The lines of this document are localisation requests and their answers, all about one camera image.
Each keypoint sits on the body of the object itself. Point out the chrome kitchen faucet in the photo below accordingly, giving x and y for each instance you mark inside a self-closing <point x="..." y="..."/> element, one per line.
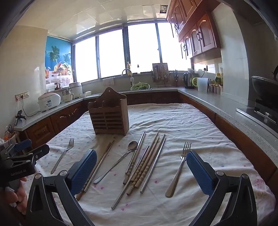
<point x="131" y="79"/>

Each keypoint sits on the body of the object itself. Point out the wall power socket strip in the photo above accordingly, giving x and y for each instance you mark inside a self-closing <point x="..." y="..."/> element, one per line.
<point x="21" y="95"/>

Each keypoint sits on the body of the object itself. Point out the tropical fruit wall poster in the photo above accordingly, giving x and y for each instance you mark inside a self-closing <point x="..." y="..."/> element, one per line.
<point x="57" y="58"/>

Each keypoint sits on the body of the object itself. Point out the white dish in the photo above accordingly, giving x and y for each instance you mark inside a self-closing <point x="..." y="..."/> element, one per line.
<point x="85" y="94"/>

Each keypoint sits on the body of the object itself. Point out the white plastic bag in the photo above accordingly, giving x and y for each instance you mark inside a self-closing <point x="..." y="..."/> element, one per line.
<point x="8" y="141"/>

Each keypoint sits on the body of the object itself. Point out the white rice cooker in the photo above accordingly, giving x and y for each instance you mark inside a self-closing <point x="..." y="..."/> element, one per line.
<point x="48" y="101"/>

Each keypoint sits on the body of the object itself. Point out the metal chopstick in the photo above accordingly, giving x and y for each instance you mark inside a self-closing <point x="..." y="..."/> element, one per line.
<point x="141" y="146"/>
<point x="153" y="165"/>
<point x="139" y="143"/>
<point x="118" y="196"/>

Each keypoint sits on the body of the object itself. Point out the wall socket with plug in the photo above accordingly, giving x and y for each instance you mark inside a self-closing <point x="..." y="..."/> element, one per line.
<point x="205" y="69"/>

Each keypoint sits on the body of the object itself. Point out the black electric kettle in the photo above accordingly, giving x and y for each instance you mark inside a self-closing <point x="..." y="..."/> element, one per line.
<point x="188" y="81"/>

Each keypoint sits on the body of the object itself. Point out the yellow oil bottles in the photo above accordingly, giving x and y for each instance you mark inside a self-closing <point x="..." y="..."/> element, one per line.
<point x="219" y="79"/>

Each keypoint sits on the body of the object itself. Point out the metal kitchen utensil rack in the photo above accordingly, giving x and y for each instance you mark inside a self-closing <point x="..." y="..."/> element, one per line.
<point x="161" y="76"/>

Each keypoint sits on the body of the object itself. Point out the black wok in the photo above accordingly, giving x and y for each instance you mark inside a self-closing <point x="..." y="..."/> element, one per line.
<point x="263" y="89"/>

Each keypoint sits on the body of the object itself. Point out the person's left hand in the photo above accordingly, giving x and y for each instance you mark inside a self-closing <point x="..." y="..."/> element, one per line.
<point x="18" y="197"/>

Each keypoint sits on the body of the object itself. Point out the row of spice jars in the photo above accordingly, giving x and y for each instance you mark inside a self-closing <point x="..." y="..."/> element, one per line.
<point x="215" y="89"/>

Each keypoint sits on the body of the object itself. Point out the kitchen scissors holder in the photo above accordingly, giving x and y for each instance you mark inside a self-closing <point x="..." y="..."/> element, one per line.
<point x="176" y="78"/>

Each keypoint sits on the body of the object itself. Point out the black gas stove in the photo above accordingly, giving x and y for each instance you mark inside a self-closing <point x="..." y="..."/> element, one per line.
<point x="267" y="110"/>

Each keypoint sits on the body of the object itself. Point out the wooden upper cabinets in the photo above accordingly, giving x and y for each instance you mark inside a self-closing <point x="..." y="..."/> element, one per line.
<point x="195" y="32"/>

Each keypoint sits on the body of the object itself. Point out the black phone holder stand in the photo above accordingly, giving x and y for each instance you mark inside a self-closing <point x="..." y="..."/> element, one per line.
<point x="19" y="116"/>

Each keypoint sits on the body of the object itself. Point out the metal fork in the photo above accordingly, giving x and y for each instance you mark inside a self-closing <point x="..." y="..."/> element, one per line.
<point x="63" y="155"/>
<point x="179" y="168"/>

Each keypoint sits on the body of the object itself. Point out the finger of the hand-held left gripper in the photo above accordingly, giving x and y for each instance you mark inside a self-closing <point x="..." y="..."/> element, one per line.
<point x="21" y="144"/>
<point x="39" y="152"/>

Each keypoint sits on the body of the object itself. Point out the white floral tablecloth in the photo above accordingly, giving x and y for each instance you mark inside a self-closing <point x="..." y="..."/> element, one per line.
<point x="184" y="121"/>

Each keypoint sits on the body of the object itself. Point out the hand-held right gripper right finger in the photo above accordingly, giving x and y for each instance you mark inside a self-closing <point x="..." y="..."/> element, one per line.
<point x="199" y="171"/>

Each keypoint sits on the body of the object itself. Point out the white electric cooking pot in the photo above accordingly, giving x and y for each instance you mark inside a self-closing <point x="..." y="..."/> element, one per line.
<point x="76" y="88"/>

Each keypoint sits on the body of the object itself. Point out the kitchen window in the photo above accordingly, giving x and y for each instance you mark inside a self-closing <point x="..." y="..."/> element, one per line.
<point x="110" y="54"/>

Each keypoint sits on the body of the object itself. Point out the yellow dish soap bottle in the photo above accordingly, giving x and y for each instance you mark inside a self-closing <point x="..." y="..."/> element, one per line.
<point x="129" y="67"/>

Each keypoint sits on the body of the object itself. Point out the wooden utensil holder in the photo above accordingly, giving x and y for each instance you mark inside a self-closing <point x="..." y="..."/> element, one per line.
<point x="108" y="115"/>

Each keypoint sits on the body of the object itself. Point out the green colander with vegetables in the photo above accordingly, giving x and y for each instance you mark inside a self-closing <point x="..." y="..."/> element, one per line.
<point x="140" y="86"/>

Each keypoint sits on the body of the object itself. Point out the square ceiling fixture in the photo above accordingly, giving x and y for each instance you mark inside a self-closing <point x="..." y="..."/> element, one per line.
<point x="164" y="8"/>

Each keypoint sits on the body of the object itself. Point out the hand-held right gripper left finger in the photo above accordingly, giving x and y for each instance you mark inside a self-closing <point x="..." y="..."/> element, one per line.
<point x="83" y="171"/>

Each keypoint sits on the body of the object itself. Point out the metal spoon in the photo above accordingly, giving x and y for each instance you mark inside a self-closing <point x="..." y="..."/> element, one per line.
<point x="133" y="146"/>

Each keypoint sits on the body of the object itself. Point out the white dish cloth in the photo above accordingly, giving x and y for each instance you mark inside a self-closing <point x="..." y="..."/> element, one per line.
<point x="108" y="81"/>

